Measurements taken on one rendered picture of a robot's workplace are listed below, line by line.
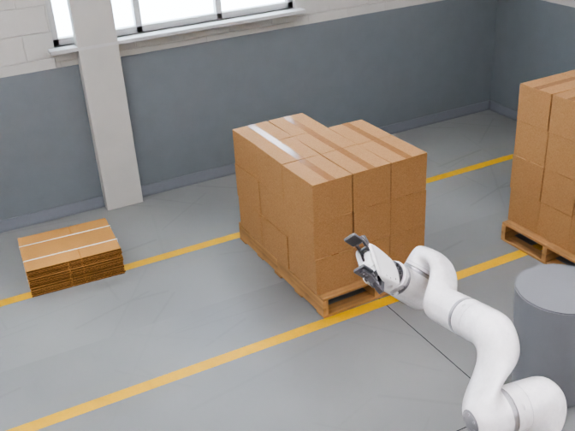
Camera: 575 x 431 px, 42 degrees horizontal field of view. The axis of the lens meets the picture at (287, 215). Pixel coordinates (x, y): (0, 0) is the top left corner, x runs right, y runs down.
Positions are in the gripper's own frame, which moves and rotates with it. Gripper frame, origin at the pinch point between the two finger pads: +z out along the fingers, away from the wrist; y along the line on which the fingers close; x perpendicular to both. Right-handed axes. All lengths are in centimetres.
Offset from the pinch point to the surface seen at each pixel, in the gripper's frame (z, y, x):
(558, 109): -260, 202, 40
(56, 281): -130, 203, -279
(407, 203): -226, 176, -62
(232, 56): -207, 386, -151
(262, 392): -170, 76, -157
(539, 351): -218, 50, -23
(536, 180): -297, 190, 3
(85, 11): -86, 370, -188
